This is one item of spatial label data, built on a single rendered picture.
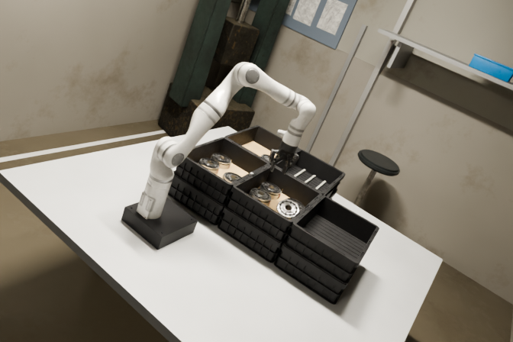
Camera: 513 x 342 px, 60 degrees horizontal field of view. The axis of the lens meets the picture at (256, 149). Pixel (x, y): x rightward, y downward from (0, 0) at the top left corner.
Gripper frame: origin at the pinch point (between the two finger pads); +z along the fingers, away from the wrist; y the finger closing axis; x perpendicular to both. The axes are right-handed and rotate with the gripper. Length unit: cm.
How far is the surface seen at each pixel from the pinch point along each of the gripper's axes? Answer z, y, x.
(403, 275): 31, 73, -28
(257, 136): 14, 15, 65
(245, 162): 13.3, -3.8, 27.5
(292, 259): 22.5, 3.5, -34.1
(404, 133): 14, 190, 144
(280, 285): 30, -1, -41
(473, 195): 34, 237, 85
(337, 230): 17.5, 32.3, -16.6
